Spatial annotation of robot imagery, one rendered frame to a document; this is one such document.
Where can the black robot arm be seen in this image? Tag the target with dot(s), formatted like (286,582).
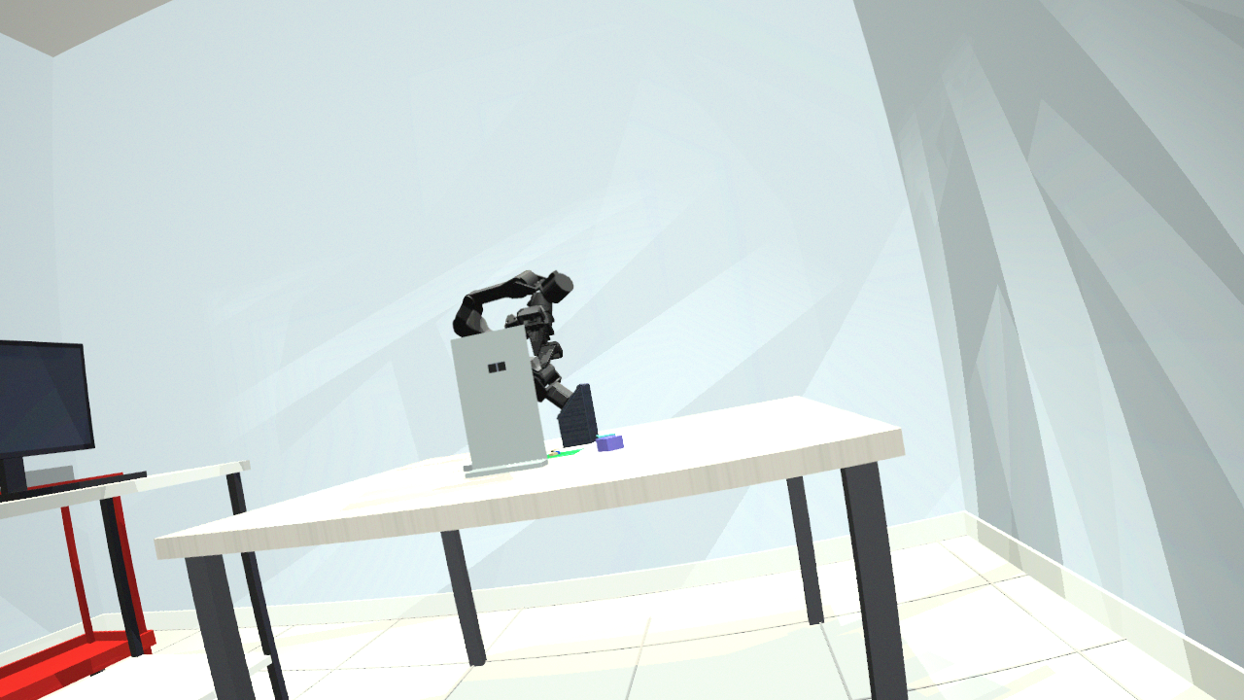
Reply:
(469,321)

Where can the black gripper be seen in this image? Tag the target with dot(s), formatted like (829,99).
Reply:
(538,329)

